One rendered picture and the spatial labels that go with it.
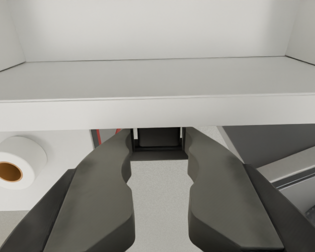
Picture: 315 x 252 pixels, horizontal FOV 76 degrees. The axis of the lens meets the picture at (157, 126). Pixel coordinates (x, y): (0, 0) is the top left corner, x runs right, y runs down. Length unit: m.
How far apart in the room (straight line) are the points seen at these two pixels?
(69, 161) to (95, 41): 0.22
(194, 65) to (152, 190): 1.36
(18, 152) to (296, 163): 0.45
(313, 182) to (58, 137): 0.42
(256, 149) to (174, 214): 1.24
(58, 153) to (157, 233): 1.59
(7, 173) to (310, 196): 0.49
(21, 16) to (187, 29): 0.13
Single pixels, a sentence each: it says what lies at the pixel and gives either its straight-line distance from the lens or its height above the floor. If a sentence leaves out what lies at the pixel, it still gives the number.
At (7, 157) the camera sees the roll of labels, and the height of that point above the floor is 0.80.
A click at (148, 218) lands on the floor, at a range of 1.73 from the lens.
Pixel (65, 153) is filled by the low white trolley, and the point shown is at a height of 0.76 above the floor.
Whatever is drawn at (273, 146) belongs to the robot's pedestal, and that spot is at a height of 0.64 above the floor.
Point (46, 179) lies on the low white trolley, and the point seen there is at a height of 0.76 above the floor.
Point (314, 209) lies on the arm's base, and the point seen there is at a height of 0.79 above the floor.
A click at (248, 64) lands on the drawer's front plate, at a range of 0.18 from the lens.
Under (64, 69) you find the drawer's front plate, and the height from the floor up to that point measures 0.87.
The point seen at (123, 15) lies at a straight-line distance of 0.19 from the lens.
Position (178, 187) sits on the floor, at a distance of 1.48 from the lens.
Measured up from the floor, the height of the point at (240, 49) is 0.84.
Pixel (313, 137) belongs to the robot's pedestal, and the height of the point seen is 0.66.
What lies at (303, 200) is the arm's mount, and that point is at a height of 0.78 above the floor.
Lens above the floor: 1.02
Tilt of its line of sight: 61 degrees down
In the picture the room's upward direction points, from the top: 178 degrees clockwise
